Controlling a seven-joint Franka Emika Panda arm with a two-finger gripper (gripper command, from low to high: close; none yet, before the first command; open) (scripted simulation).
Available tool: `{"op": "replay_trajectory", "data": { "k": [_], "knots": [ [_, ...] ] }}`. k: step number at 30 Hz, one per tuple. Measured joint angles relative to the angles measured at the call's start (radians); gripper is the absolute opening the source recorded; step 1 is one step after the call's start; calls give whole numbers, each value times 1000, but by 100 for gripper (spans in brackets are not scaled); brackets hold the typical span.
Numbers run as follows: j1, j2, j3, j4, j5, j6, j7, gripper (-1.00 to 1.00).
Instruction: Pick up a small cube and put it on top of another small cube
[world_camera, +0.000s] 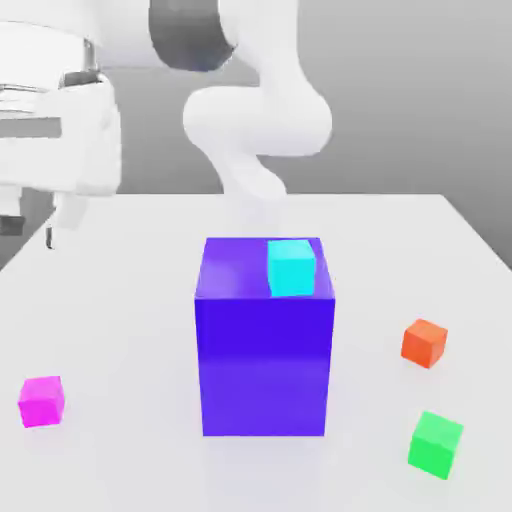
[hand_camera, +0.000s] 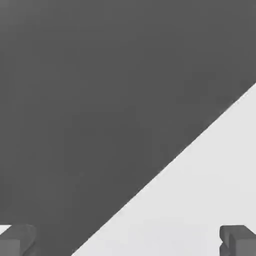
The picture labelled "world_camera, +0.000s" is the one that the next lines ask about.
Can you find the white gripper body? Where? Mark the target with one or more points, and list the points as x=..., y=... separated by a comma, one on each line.
x=90, y=152

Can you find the small orange cube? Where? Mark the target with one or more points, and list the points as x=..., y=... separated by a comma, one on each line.
x=423, y=343

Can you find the small green cube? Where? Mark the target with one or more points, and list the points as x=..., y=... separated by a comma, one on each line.
x=434, y=444

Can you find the small cyan cube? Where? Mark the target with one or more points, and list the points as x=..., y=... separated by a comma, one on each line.
x=291, y=268

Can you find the large blue box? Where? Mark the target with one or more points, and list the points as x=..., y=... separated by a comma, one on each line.
x=264, y=368

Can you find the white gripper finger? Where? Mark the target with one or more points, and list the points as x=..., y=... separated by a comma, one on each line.
x=71, y=210
x=8, y=202

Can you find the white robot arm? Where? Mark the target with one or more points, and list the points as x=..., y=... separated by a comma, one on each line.
x=260, y=120

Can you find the small magenta cube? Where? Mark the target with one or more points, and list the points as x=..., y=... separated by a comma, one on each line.
x=40, y=402

